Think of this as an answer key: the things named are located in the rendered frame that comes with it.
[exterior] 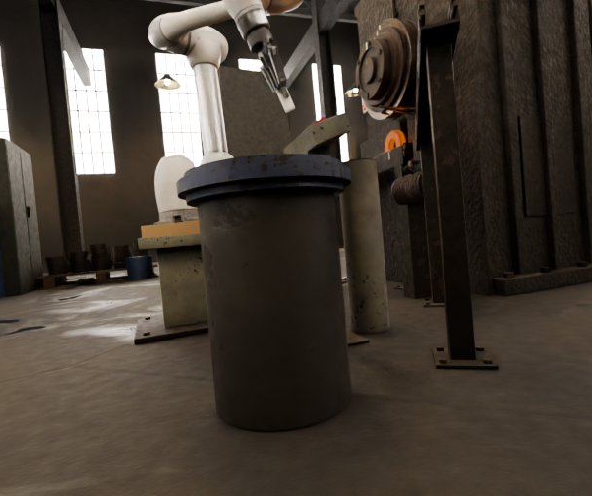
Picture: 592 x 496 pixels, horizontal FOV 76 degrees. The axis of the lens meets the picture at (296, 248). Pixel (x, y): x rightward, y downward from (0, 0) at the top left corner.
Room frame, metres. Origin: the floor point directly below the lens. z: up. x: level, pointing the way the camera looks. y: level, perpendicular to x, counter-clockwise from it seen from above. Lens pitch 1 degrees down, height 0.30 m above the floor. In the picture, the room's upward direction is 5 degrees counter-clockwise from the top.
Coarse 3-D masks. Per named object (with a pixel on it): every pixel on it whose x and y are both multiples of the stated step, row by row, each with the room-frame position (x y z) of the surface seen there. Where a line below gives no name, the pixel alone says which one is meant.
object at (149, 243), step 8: (144, 240) 1.29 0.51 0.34; (152, 240) 1.30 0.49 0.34; (160, 240) 1.31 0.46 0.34; (168, 240) 1.32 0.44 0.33; (176, 240) 1.33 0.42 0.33; (184, 240) 1.34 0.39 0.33; (192, 240) 1.35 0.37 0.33; (200, 240) 1.36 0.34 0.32; (144, 248) 1.29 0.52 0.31; (152, 248) 1.30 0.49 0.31
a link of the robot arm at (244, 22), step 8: (248, 8) 1.08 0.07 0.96; (256, 8) 1.08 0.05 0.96; (240, 16) 1.09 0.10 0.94; (248, 16) 1.08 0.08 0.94; (256, 16) 1.08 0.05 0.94; (264, 16) 1.10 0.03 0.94; (240, 24) 1.10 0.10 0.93; (248, 24) 1.09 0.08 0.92; (256, 24) 1.08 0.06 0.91; (264, 24) 1.10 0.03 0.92; (240, 32) 1.12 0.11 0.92; (248, 32) 1.11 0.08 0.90
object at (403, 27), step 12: (384, 24) 1.92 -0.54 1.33; (396, 24) 1.82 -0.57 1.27; (408, 24) 1.82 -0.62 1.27; (372, 36) 2.03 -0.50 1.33; (408, 36) 1.74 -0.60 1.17; (408, 48) 1.75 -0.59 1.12; (408, 60) 1.76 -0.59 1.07; (408, 72) 1.76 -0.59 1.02; (408, 84) 1.78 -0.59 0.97; (408, 96) 1.84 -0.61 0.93
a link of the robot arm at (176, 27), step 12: (276, 0) 1.15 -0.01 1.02; (288, 0) 1.18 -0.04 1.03; (300, 0) 1.22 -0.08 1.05; (180, 12) 1.36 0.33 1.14; (192, 12) 1.33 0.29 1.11; (204, 12) 1.31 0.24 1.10; (216, 12) 1.31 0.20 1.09; (228, 12) 1.30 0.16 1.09; (276, 12) 1.21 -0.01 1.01; (168, 24) 1.40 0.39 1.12; (180, 24) 1.36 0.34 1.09; (192, 24) 1.34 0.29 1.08; (204, 24) 1.34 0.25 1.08; (168, 36) 1.44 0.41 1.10; (180, 36) 1.43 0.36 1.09
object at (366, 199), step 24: (360, 168) 1.12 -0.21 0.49; (360, 192) 1.12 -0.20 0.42; (360, 216) 1.12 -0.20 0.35; (360, 240) 1.12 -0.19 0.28; (360, 264) 1.13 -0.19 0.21; (384, 264) 1.15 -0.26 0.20; (360, 288) 1.13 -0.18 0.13; (384, 288) 1.14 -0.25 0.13; (360, 312) 1.13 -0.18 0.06; (384, 312) 1.13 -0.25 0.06
